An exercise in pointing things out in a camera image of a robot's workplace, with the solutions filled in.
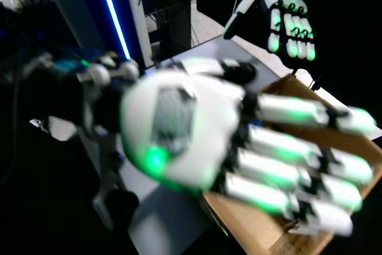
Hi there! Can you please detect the open cardboard box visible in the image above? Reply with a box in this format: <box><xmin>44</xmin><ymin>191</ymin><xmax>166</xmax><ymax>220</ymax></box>
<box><xmin>202</xmin><ymin>74</ymin><xmax>382</xmax><ymax>255</ymax></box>

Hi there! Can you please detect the white upright post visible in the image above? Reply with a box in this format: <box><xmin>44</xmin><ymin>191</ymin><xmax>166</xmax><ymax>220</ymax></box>
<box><xmin>122</xmin><ymin>0</ymin><xmax>156</xmax><ymax>67</ymax></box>

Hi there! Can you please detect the blue light strip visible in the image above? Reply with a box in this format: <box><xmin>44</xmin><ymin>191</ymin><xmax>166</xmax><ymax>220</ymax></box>
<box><xmin>97</xmin><ymin>0</ymin><xmax>131</xmax><ymax>60</ymax></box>

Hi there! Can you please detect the black tripod stand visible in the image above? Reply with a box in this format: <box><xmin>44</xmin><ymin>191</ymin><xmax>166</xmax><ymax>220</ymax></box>
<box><xmin>309</xmin><ymin>73</ymin><xmax>325</xmax><ymax>91</ymax></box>

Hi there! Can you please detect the black metal rack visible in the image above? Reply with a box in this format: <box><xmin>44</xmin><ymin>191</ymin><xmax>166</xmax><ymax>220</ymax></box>
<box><xmin>140</xmin><ymin>0</ymin><xmax>192</xmax><ymax>56</ymax></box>

